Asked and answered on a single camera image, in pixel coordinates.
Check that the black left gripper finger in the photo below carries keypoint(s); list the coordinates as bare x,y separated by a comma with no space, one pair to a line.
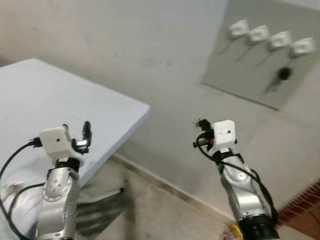
87,131

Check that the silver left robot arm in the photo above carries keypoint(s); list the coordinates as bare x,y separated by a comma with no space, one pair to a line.
57,195

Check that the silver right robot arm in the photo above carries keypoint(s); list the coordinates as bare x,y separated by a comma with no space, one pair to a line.
242,197

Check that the white table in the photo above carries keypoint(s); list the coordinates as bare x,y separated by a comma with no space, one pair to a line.
60,100

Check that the black-headed key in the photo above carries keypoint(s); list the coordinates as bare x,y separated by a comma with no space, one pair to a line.
284,74

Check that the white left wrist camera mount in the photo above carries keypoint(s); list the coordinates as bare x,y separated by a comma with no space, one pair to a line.
55,142

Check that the grey wall board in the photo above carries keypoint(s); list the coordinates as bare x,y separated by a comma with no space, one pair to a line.
250,70

